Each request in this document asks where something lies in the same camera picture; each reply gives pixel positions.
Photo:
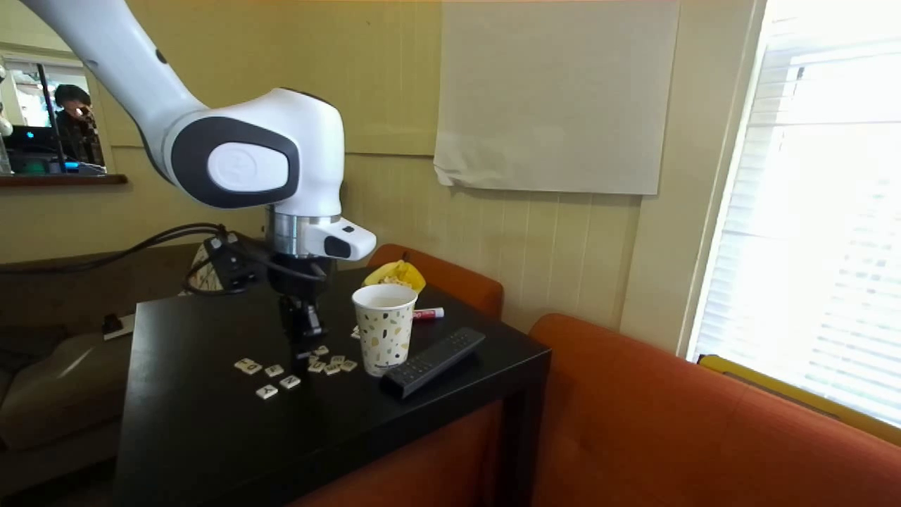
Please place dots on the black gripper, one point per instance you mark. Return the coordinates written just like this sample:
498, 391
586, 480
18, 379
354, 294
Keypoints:
299, 273

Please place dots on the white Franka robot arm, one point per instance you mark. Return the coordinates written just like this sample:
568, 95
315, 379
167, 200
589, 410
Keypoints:
264, 157

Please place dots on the patterned paper cup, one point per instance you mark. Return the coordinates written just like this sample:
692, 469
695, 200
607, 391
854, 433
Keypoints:
385, 333

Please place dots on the yellow banana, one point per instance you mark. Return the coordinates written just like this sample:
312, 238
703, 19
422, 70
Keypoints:
399, 273

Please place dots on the patterned throw pillow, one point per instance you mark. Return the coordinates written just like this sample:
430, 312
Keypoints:
195, 267

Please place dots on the red marker pen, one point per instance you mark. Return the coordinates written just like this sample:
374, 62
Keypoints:
430, 312

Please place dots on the black remote control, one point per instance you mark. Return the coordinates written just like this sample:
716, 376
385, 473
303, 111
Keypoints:
433, 363

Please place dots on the black square side table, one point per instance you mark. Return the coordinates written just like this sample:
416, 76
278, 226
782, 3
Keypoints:
206, 431

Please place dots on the brown couch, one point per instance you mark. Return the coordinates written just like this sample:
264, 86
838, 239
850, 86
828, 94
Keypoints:
74, 283

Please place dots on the beige couch cushion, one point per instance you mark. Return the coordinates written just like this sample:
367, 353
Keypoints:
57, 395

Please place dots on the person in dark clothes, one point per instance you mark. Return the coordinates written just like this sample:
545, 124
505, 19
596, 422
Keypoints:
77, 122

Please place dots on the dark laptop with blue light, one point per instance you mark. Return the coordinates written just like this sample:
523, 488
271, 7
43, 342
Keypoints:
29, 150

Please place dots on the orange sofa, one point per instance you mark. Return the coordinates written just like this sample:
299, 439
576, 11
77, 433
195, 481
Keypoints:
658, 422

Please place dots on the yellow window sill strip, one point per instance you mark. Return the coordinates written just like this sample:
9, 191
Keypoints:
797, 397

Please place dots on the bright window with blinds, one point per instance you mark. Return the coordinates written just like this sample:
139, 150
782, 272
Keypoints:
827, 235

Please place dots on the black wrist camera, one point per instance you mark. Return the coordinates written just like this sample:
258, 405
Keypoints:
232, 262

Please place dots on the wooden wall ledge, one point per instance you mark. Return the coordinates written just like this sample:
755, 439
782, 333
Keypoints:
65, 177

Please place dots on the white paper wall sheet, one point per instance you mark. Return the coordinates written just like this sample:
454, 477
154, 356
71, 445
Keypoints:
552, 94

